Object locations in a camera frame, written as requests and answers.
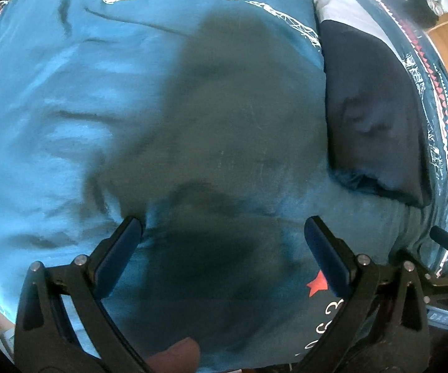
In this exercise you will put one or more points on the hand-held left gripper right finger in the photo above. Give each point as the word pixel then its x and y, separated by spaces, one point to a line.
pixel 327 256

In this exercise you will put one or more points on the navy and grey polo shirt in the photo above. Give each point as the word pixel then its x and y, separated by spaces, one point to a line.
pixel 371 124

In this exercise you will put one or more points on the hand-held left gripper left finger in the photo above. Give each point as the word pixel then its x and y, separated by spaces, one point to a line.
pixel 119 256

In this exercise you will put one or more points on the blue printed bedspread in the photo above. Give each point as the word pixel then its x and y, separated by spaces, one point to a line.
pixel 53 124

